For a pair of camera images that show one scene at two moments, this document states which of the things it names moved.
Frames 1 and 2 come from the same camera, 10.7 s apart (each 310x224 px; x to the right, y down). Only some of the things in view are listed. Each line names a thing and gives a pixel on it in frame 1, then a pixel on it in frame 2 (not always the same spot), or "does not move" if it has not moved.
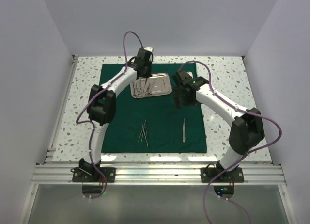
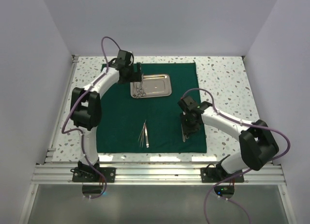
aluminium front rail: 158,174 does not move
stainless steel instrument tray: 158,84 does not move
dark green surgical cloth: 152,124 does not move
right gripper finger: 191,103 → 189,132
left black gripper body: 148,67 → 131,74
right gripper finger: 177,98 → 185,123
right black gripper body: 183,97 → 193,125
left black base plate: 79,175 does not move
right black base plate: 210,175 does not move
